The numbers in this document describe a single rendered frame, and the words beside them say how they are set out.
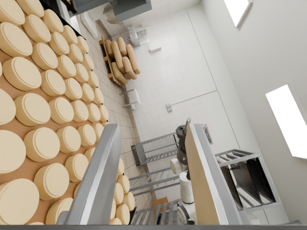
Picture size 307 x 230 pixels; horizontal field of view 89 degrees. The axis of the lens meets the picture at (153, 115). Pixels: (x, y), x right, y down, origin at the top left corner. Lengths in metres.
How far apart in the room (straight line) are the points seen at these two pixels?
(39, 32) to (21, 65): 0.11
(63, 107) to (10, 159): 0.14
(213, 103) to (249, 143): 1.37
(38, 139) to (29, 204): 0.08
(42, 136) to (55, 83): 0.12
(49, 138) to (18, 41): 0.16
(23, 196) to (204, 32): 5.31
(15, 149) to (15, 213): 0.07
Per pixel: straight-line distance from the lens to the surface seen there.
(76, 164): 0.33
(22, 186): 0.25
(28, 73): 0.32
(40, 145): 0.28
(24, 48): 0.34
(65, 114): 0.34
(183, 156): 0.63
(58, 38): 0.46
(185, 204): 0.88
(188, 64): 4.85
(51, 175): 0.29
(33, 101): 0.30
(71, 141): 0.33
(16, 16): 0.38
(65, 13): 0.65
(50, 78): 0.36
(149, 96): 4.59
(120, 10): 0.79
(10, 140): 0.25
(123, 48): 4.23
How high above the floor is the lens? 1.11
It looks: 6 degrees down
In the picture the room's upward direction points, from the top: 72 degrees clockwise
